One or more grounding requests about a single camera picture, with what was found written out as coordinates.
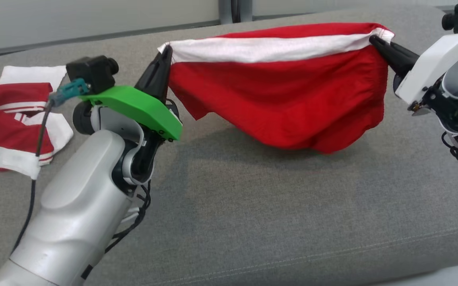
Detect left camera cable teal plug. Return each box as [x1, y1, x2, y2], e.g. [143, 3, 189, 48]
[10, 78, 91, 255]

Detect black left arm cable bundle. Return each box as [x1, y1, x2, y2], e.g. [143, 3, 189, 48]
[105, 180, 153, 255]

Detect grey partition post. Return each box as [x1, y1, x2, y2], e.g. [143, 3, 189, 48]
[218, 0, 253, 23]

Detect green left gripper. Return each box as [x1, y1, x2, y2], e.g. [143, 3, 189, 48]
[79, 46, 183, 186]

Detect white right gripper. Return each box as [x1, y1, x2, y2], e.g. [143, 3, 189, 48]
[369, 32, 458, 116]

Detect grey fabric sofa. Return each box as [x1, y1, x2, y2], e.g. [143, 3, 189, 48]
[0, 4, 458, 286]

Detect red t-shirt white sleeves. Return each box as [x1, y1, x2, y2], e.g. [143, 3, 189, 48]
[0, 66, 74, 180]

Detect red shorts white waistband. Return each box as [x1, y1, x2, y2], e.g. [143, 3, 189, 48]
[157, 23, 395, 155]

